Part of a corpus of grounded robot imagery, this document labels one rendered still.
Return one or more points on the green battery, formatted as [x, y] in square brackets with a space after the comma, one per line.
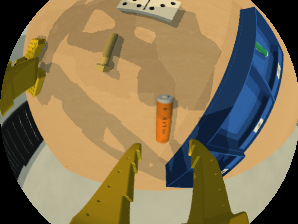
[261, 49]

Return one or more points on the blue bin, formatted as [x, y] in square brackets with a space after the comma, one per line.
[243, 93]

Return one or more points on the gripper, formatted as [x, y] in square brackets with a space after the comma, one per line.
[210, 205]

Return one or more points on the white domino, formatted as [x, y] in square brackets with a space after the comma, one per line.
[162, 9]

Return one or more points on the orange battery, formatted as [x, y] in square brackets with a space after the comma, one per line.
[163, 117]

